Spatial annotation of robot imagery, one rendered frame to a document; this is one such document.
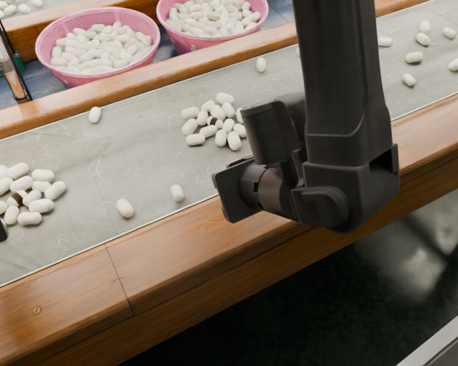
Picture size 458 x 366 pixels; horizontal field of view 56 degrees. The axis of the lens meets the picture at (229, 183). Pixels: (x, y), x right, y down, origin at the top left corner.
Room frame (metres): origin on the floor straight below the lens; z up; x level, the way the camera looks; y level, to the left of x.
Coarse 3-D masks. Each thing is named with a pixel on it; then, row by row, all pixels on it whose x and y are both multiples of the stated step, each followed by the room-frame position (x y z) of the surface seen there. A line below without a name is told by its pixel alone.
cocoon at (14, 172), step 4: (20, 164) 0.48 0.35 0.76; (24, 164) 0.48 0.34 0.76; (8, 168) 0.47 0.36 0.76; (12, 168) 0.47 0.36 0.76; (16, 168) 0.47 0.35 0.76; (20, 168) 0.47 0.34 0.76; (24, 168) 0.47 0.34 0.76; (28, 168) 0.48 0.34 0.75; (8, 172) 0.46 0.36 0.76; (12, 172) 0.46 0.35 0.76; (16, 172) 0.46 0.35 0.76; (20, 172) 0.46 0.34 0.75; (24, 172) 0.47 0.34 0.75; (8, 176) 0.46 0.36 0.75; (12, 176) 0.46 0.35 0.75; (16, 176) 0.46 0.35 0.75
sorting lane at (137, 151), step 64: (448, 0) 1.06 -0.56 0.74; (256, 64) 0.79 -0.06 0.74; (384, 64) 0.79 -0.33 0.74; (448, 64) 0.79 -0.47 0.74; (64, 128) 0.59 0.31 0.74; (128, 128) 0.59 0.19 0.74; (64, 192) 0.43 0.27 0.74; (128, 192) 0.43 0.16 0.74; (192, 192) 0.43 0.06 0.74; (0, 256) 0.31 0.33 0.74; (64, 256) 0.31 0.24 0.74
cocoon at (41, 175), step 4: (36, 172) 0.46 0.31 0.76; (40, 172) 0.46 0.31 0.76; (44, 172) 0.46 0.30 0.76; (48, 172) 0.46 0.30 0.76; (52, 172) 0.46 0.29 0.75; (32, 176) 0.46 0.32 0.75; (36, 176) 0.45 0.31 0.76; (40, 176) 0.45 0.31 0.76; (44, 176) 0.45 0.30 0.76; (48, 176) 0.45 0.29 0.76; (52, 176) 0.46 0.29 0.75; (36, 180) 0.45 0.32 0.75; (40, 180) 0.45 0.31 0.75; (44, 180) 0.45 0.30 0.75; (48, 180) 0.45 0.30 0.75
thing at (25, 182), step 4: (24, 176) 0.45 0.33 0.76; (28, 176) 0.45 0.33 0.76; (16, 180) 0.44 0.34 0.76; (20, 180) 0.44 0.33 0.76; (24, 180) 0.44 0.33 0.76; (28, 180) 0.44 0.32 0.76; (32, 180) 0.45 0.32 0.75; (12, 184) 0.43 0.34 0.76; (16, 184) 0.43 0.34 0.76; (20, 184) 0.43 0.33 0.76; (24, 184) 0.44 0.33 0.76; (28, 184) 0.44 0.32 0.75; (12, 188) 0.43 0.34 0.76; (16, 188) 0.43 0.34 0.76; (20, 188) 0.43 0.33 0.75; (24, 188) 0.43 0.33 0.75; (28, 188) 0.44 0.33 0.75
